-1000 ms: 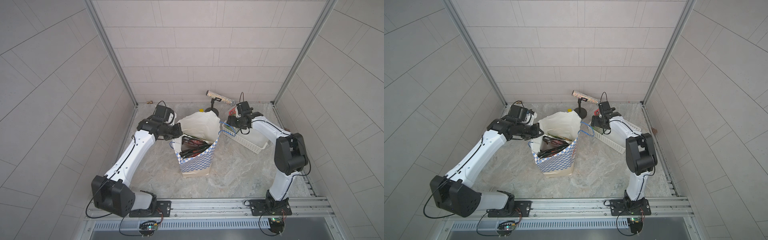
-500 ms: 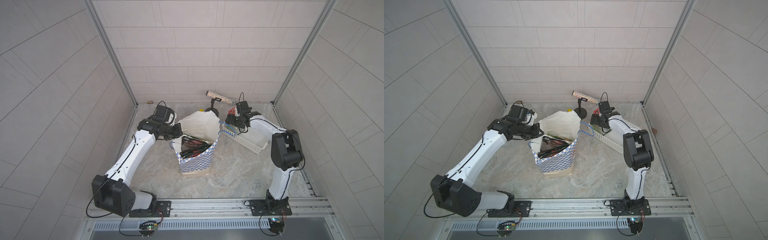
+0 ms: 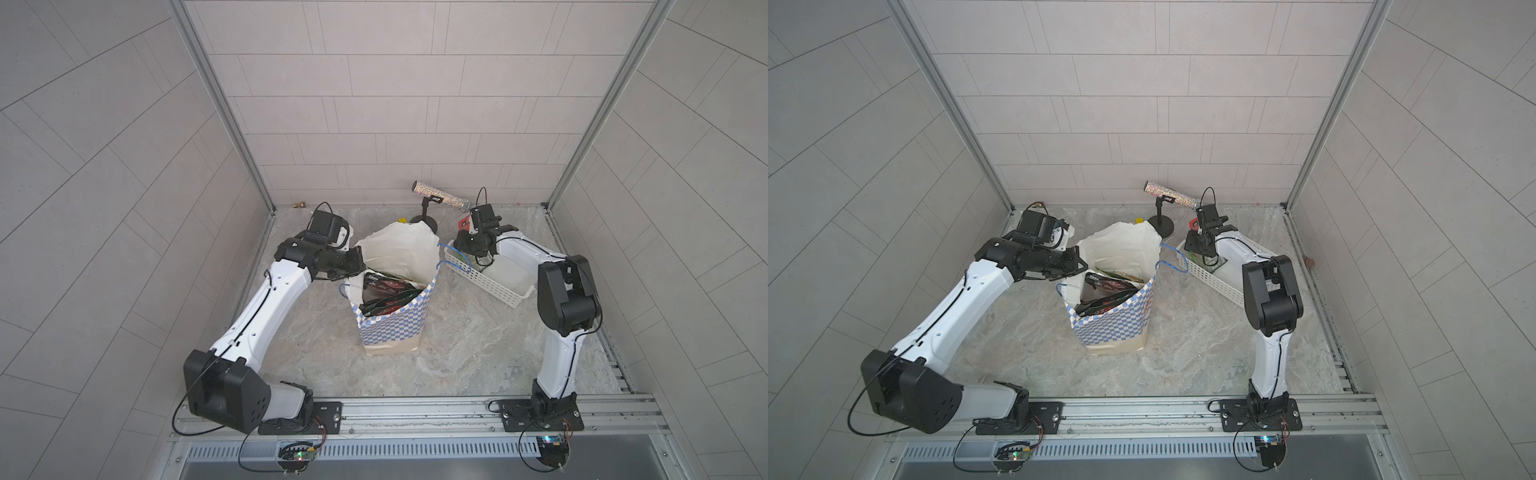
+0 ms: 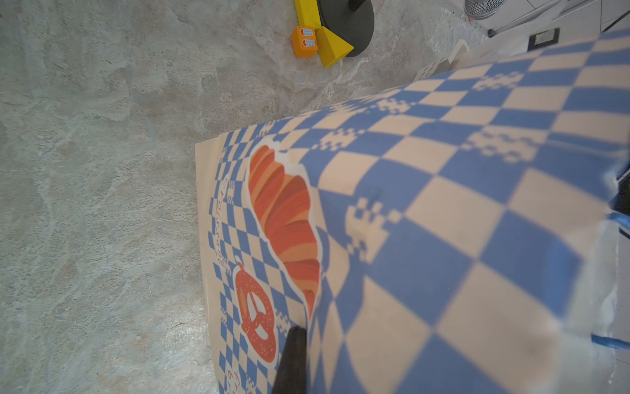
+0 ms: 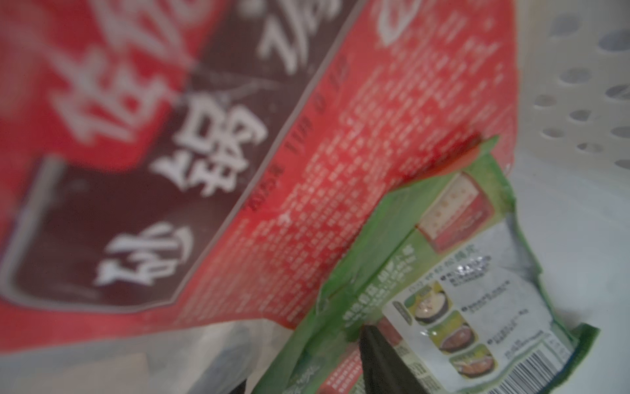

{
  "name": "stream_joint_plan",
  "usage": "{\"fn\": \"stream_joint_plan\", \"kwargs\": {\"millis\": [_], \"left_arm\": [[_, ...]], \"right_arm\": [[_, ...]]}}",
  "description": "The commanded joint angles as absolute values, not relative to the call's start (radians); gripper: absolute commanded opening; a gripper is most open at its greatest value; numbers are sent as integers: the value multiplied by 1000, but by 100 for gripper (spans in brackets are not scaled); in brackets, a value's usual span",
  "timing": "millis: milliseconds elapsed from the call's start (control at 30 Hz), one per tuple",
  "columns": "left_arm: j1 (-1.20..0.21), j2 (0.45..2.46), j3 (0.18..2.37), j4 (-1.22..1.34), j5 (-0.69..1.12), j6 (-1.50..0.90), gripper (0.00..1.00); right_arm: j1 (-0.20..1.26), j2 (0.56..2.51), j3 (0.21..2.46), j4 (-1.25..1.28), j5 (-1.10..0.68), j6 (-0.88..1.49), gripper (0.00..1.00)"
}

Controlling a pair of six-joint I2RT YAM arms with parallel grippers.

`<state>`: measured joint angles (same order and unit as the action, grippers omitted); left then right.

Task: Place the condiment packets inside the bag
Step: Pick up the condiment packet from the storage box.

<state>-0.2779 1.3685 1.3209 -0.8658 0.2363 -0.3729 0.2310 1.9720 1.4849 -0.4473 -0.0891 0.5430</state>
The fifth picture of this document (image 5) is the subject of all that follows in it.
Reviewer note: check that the white condiment packet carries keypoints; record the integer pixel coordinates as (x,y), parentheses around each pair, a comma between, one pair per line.
(219,358)

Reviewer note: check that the white perforated plastic basket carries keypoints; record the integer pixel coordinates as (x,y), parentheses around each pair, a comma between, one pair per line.
(571,172)

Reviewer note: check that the red condiment packet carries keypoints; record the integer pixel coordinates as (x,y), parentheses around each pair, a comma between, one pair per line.
(172,164)

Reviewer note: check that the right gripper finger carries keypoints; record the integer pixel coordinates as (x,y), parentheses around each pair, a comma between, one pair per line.
(383,370)

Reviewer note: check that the green condiment packet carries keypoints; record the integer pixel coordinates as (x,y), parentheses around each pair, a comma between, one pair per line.
(444,271)

